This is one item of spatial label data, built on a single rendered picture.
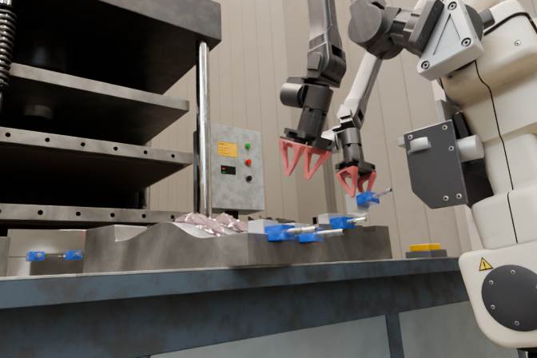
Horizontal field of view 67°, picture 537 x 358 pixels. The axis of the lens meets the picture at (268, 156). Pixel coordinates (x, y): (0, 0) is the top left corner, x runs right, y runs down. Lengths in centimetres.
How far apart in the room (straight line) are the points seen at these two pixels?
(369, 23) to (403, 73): 247
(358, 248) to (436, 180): 32
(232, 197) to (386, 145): 163
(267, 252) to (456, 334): 74
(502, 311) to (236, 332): 45
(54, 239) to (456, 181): 121
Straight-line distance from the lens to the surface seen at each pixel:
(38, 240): 152
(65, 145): 160
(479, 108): 89
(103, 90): 174
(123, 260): 96
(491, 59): 85
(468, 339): 140
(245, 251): 71
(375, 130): 329
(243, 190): 192
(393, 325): 112
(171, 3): 190
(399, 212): 310
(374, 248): 111
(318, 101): 89
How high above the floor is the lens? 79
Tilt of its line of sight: 16 degrees up
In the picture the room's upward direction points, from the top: 3 degrees counter-clockwise
